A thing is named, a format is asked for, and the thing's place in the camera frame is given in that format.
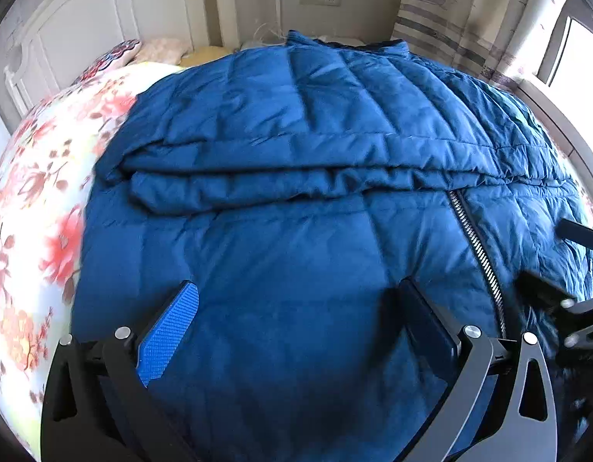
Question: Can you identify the dark framed window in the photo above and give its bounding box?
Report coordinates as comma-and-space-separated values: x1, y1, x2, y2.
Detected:
537, 0, 593, 93

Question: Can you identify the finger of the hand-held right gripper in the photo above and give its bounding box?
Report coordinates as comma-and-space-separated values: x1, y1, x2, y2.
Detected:
558, 218, 593, 254
517, 268, 593, 350

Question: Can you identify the floral quilt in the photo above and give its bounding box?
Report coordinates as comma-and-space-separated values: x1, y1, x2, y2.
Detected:
0, 60, 182, 459

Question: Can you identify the printed curtain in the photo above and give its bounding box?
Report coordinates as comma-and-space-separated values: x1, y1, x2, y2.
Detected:
393, 0, 544, 84

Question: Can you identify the patterned red blue pillow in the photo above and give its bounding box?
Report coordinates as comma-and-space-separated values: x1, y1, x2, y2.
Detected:
72, 38, 143, 85

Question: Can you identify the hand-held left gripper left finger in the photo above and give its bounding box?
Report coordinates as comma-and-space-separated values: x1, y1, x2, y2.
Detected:
40, 280, 201, 462

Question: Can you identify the pale pink floral pillow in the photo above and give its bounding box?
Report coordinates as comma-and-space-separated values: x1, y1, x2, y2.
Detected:
133, 36, 194, 66

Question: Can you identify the white nightstand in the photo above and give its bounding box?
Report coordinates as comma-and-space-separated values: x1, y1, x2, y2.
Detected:
241, 31, 370, 52

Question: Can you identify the white wooden headboard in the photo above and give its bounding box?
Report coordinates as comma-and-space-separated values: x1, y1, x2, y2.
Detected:
3, 0, 288, 119

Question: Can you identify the blue puffer jacket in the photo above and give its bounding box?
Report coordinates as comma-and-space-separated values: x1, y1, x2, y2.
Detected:
70, 29, 593, 462

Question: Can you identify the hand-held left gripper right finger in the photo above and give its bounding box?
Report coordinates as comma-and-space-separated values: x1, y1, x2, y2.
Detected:
397, 278, 558, 462

